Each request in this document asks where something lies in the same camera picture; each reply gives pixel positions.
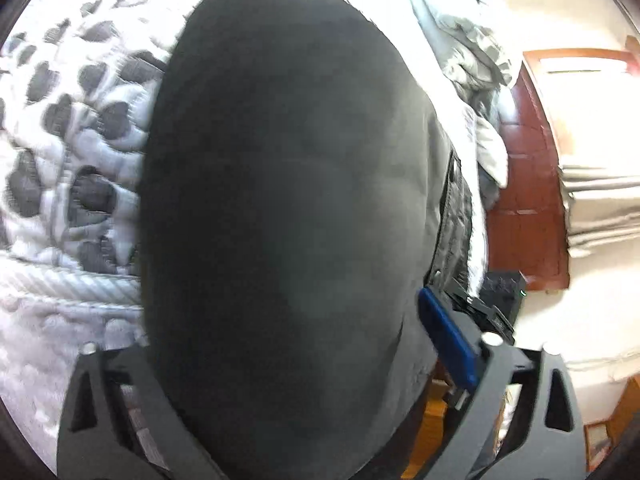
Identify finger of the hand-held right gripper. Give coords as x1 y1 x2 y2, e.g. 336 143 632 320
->
446 280 516 346

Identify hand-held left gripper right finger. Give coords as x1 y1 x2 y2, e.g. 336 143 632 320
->
418 287 587 480

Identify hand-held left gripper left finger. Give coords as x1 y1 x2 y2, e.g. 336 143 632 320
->
56 341 227 480

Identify black pants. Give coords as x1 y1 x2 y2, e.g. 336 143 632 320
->
136 0 475 480

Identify red-brown wooden door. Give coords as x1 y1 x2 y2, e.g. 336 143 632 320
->
486 47 640 292

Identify grey pleated curtain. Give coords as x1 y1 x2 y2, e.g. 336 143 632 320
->
556 157 640 259

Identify grey leaf-patterned quilt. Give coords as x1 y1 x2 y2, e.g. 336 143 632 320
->
0 0 173 463

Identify grey folded duvet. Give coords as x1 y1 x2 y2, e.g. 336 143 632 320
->
409 0 517 207

